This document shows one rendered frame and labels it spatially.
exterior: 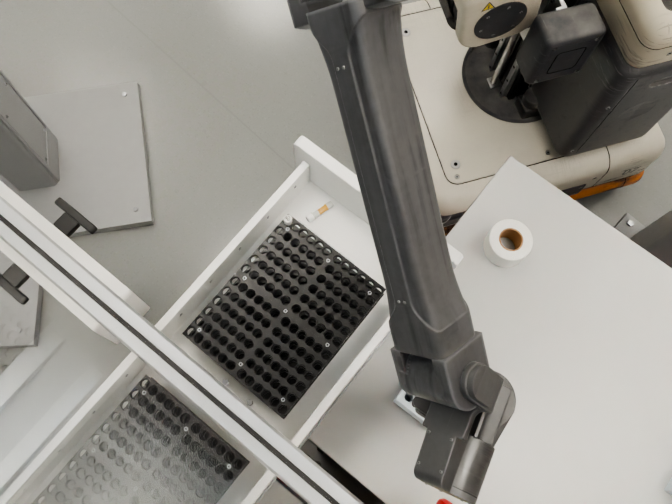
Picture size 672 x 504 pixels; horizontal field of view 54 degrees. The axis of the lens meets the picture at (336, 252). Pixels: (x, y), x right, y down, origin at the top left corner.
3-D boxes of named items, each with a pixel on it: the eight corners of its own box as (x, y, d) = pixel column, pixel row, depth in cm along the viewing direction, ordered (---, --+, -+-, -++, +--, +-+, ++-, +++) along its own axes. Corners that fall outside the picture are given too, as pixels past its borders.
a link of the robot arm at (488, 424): (527, 382, 65) (473, 358, 65) (503, 449, 63) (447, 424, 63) (507, 389, 71) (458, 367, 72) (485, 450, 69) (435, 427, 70)
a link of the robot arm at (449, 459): (480, 357, 59) (409, 341, 65) (433, 482, 56) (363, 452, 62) (540, 405, 66) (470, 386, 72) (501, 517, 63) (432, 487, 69)
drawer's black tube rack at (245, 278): (290, 228, 100) (288, 213, 94) (381, 299, 97) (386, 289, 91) (190, 341, 95) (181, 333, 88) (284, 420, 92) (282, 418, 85)
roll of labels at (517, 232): (489, 221, 109) (496, 212, 106) (530, 235, 109) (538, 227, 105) (477, 259, 107) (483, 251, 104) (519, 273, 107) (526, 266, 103)
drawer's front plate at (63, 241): (14, 193, 102) (-20, 163, 92) (151, 308, 98) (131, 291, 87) (6, 201, 102) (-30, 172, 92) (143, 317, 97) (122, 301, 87)
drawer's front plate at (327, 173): (302, 165, 105) (300, 133, 95) (449, 276, 100) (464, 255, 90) (295, 173, 105) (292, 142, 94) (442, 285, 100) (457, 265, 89)
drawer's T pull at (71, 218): (61, 198, 94) (58, 195, 93) (99, 230, 93) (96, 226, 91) (43, 217, 93) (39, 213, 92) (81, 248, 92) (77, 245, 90)
